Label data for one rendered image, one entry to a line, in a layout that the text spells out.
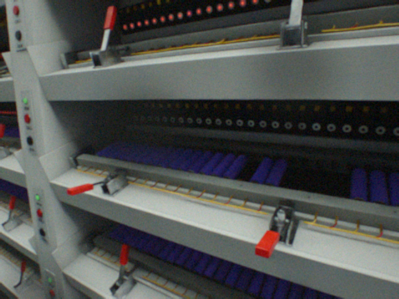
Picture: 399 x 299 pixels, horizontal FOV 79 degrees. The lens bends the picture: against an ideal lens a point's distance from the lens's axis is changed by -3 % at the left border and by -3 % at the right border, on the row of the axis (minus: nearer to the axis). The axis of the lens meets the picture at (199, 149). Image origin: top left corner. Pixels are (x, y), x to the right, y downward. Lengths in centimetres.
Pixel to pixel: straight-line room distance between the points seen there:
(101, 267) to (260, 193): 38
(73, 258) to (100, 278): 9
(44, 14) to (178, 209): 42
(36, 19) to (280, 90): 44
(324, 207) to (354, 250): 5
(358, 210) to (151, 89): 27
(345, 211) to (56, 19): 55
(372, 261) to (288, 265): 8
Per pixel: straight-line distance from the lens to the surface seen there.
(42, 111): 53
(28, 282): 94
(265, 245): 23
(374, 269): 29
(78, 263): 62
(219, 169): 38
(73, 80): 45
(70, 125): 56
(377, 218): 31
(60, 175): 56
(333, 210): 31
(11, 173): 71
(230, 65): 27
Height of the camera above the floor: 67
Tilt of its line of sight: 11 degrees down
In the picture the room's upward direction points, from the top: straight up
